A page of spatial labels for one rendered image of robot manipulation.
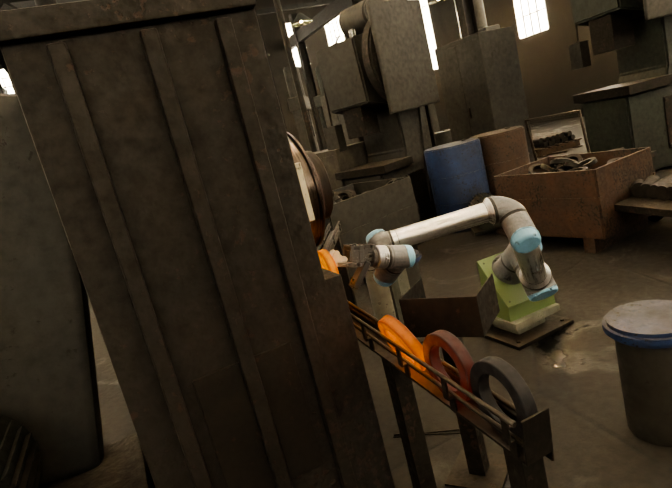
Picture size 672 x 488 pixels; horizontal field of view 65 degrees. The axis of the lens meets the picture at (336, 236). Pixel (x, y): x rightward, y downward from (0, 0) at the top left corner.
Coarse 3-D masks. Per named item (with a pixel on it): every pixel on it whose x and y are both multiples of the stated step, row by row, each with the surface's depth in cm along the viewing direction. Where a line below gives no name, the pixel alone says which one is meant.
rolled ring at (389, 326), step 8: (384, 320) 146; (392, 320) 144; (384, 328) 148; (392, 328) 142; (400, 328) 141; (392, 336) 154; (400, 336) 140; (408, 336) 140; (400, 344) 154; (408, 344) 140; (416, 344) 140; (416, 352) 140; (408, 360) 151; (424, 360) 141; (424, 368) 144
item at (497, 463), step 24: (408, 312) 175; (432, 312) 171; (456, 312) 166; (480, 312) 164; (456, 336) 169; (480, 336) 165; (480, 432) 188; (480, 456) 187; (504, 456) 195; (456, 480) 189; (480, 480) 186; (504, 480) 184
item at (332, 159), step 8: (352, 144) 617; (360, 144) 620; (320, 152) 619; (328, 152) 602; (336, 152) 594; (344, 152) 602; (352, 152) 611; (360, 152) 620; (328, 160) 605; (336, 160) 596; (344, 160) 602; (352, 160) 611; (360, 160) 620; (328, 168) 609; (336, 168) 600; (344, 168) 602; (328, 176) 614; (336, 184) 608; (344, 184) 601
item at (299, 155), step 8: (288, 136) 197; (296, 144) 192; (296, 152) 189; (304, 152) 189; (296, 160) 188; (304, 160) 188; (304, 168) 187; (312, 168) 187; (304, 176) 186; (312, 176) 187; (312, 184) 187; (312, 192) 187; (320, 192) 187; (312, 200) 187; (320, 200) 188; (312, 208) 188; (320, 208) 190; (320, 216) 191; (312, 224) 191; (320, 224) 193; (320, 232) 196; (320, 240) 200
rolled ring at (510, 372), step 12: (480, 360) 118; (492, 360) 115; (504, 360) 114; (480, 372) 119; (492, 372) 114; (504, 372) 111; (516, 372) 111; (480, 384) 122; (504, 384) 112; (516, 384) 109; (480, 396) 122; (492, 396) 123; (516, 396) 109; (528, 396) 109; (480, 408) 124; (516, 408) 110; (528, 408) 108; (516, 420) 112; (516, 432) 113
